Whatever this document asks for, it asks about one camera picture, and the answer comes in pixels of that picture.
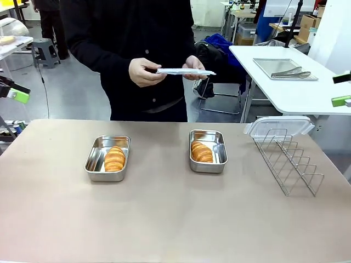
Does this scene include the golden croissant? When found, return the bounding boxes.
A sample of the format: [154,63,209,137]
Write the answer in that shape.
[104,146,127,173]
[190,141,214,163]

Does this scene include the person's left forearm black sleeve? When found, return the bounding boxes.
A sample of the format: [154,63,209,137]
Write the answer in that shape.
[169,27,197,66]

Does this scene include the background person in dark clothes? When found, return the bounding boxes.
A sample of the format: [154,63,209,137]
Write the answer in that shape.
[32,0,69,60]

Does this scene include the wooden-top background desk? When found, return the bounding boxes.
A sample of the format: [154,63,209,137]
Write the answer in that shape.
[220,1,264,44]

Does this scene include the blue partition panel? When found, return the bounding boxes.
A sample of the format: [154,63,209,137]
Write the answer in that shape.
[254,0,275,44]

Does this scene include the rectangular stainless steel container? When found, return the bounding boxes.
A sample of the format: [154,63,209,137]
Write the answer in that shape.
[189,129,229,174]
[84,135,131,182]

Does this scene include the blue jacket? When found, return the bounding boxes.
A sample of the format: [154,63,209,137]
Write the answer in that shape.
[204,32,247,85]

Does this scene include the white poster board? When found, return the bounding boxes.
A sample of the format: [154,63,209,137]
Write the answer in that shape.
[263,0,316,19]

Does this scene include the metal frame chair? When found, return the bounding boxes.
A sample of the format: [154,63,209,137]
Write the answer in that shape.
[193,79,247,116]

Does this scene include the person's right hand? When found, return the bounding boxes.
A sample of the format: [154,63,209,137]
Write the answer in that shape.
[128,56,168,88]

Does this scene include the clear dome cover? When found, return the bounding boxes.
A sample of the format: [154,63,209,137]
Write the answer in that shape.
[0,18,30,38]

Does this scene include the silver metal baking tray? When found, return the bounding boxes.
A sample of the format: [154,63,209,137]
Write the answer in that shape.
[252,58,319,82]

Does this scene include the white table with round edge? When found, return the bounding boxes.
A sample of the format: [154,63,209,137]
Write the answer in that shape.
[0,35,34,80]

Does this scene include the black stand pole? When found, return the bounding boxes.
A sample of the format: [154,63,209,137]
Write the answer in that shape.
[284,0,304,49]

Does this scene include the person's left hand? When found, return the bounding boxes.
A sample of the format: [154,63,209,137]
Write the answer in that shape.
[182,55,208,82]

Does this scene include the person's right forearm black sleeve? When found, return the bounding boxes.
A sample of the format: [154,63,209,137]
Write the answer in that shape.
[68,38,135,81]

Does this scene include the translucent plastic storage box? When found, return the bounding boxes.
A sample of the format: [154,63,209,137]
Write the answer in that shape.
[237,24,258,46]

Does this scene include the grey plastic stool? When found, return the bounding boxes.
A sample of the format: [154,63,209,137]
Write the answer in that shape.
[32,38,61,69]

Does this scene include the metal wire lid rack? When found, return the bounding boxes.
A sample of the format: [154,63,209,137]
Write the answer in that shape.
[253,128,325,197]

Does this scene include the clear plastic clip-lock lid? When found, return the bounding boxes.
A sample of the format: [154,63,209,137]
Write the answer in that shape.
[156,67,217,76]
[244,116,315,138]

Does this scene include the black garment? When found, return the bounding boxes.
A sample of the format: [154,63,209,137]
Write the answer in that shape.
[194,41,220,99]

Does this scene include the silver metal tongs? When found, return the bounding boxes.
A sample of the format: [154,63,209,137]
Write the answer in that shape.
[270,66,312,79]

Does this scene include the brown cardboard box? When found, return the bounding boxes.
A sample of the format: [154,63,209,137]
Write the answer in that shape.
[298,26,313,42]
[300,15,320,28]

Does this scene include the person's torso in black clothing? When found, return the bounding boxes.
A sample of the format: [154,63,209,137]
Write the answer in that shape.
[59,0,197,123]

